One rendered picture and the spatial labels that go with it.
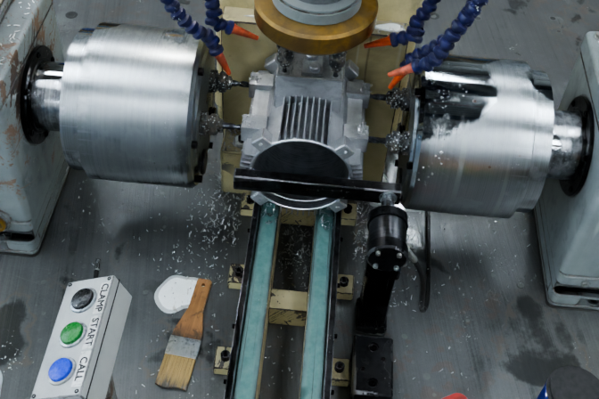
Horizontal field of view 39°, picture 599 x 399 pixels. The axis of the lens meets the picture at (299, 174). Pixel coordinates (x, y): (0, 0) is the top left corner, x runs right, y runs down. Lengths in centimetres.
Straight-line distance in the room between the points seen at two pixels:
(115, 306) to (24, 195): 37
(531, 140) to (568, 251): 23
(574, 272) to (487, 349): 19
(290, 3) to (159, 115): 25
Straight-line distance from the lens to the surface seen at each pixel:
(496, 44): 196
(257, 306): 125
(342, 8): 118
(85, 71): 126
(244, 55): 139
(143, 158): 126
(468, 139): 123
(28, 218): 143
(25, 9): 138
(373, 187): 126
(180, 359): 133
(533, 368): 140
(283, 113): 127
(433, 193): 126
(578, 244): 137
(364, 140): 127
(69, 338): 106
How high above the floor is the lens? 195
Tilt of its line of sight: 47 degrees down
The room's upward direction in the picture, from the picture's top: 5 degrees clockwise
